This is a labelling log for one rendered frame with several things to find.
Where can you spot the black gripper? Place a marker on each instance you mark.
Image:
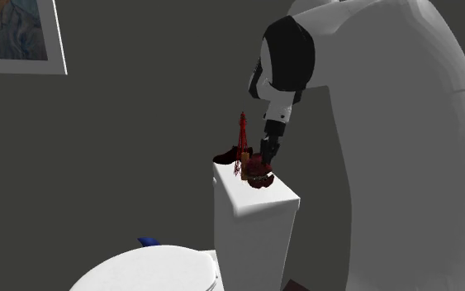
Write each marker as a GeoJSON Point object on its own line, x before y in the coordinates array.
{"type": "Point", "coordinates": [274, 131]}

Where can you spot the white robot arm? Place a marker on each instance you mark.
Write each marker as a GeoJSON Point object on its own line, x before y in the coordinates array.
{"type": "Point", "coordinates": [397, 121]}

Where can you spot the red sticks in tan bottle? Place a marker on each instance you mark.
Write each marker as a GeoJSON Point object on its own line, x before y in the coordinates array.
{"type": "Point", "coordinates": [242, 137]}

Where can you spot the dark red round object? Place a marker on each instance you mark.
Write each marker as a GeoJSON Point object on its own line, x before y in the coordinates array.
{"type": "Point", "coordinates": [259, 177]}

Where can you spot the white toilet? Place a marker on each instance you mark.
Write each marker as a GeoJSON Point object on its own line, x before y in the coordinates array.
{"type": "Point", "coordinates": [252, 233]}

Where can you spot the blue object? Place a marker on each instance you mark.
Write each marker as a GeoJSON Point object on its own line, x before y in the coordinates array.
{"type": "Point", "coordinates": [148, 241]}

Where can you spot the framed portrait wall picture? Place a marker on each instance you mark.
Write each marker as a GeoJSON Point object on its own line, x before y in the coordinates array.
{"type": "Point", "coordinates": [10, 36]}

